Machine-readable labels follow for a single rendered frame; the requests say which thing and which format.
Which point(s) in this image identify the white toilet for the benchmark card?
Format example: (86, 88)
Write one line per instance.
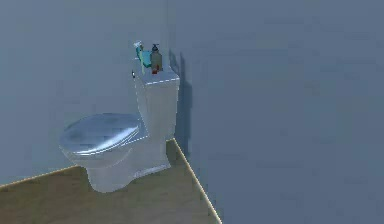
(156, 100)

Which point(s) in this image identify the brown soap dispenser bottle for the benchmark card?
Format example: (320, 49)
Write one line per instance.
(156, 60)

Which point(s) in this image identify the teal spray bottle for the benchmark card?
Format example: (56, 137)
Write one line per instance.
(142, 56)

